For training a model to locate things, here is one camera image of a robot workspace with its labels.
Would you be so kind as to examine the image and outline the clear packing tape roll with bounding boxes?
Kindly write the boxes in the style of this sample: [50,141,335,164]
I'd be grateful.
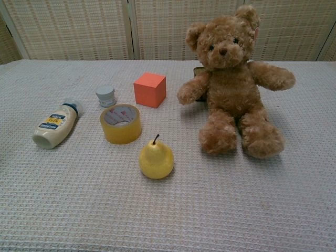
[99,103,143,145]

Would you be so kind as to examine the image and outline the brown plush teddy bear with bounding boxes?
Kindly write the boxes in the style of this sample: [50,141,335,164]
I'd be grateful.
[176,4,297,159]

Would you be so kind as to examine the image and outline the woven folding screen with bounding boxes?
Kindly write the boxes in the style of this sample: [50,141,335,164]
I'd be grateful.
[0,0,336,66]

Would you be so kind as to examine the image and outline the orange cube block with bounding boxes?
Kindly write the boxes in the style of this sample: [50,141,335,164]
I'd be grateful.
[133,72,167,109]

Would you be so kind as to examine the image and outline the white waffle weave tablecloth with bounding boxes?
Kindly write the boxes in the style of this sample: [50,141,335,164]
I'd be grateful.
[0,59,336,252]

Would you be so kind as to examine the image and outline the yellow pear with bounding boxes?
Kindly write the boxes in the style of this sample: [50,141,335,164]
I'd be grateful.
[138,134,175,180]

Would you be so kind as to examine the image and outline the cream squeeze bottle blue label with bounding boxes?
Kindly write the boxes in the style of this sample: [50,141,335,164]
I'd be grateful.
[32,99,84,150]

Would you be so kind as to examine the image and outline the small grey lidded jar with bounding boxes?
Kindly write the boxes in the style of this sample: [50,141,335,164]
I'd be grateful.
[95,85,117,108]

